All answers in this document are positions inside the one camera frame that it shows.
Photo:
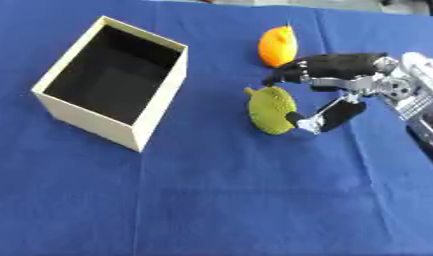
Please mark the green spiky toy fruit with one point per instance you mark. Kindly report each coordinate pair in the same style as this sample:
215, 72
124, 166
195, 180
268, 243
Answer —
271, 111

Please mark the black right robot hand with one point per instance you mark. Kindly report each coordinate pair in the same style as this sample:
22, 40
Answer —
342, 65

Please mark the orange toy fruit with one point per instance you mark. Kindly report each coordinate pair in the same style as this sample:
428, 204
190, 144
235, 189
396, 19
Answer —
277, 46

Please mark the tan box with black inside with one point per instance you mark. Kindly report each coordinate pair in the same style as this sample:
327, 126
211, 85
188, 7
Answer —
111, 83

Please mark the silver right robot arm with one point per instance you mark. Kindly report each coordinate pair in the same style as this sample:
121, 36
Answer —
421, 96

